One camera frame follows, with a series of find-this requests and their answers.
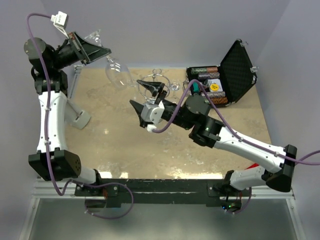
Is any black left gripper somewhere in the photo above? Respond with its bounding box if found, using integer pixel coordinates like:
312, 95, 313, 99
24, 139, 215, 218
51, 30, 111, 71

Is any clear ribbed wine glass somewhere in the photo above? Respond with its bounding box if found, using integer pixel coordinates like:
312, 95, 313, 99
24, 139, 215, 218
84, 29, 136, 91

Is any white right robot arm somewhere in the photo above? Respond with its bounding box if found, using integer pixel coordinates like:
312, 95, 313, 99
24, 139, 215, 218
130, 80, 297, 197

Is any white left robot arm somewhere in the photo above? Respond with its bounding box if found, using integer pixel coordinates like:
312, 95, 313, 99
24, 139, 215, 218
24, 31, 111, 196

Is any chrome wine glass rack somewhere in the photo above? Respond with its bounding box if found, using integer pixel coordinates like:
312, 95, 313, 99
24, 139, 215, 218
136, 68, 171, 104

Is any white plastic stand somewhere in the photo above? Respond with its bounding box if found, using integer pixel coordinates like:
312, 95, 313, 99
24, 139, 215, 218
64, 98, 91, 130

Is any white card deck yellow sticker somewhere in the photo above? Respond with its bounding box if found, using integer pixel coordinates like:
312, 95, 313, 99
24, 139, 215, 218
207, 78, 223, 92

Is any black poker chip case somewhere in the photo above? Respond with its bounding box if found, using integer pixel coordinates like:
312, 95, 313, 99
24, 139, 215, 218
186, 39, 259, 108

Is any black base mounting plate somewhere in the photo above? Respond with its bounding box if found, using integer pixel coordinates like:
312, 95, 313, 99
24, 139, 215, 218
74, 178, 250, 208

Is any red patterned stick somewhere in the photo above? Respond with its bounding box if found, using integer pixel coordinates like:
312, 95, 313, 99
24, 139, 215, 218
246, 163, 260, 170

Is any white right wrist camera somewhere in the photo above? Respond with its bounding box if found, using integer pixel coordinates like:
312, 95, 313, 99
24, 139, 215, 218
141, 101, 165, 133

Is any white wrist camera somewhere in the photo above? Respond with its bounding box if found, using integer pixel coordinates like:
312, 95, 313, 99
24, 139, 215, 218
141, 101, 165, 133
50, 11, 69, 38

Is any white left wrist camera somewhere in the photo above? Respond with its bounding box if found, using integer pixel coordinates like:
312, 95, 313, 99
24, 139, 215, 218
50, 11, 69, 38

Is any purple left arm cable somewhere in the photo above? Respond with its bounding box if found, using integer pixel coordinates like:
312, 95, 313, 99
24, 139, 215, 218
26, 13, 135, 220

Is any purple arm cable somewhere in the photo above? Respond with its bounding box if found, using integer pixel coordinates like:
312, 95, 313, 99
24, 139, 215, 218
152, 82, 320, 215
26, 13, 135, 220

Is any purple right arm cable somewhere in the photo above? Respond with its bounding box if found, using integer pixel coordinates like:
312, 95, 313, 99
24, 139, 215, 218
152, 82, 320, 215

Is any aluminium rail frame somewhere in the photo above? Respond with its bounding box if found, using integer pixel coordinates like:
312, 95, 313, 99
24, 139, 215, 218
18, 64, 307, 240

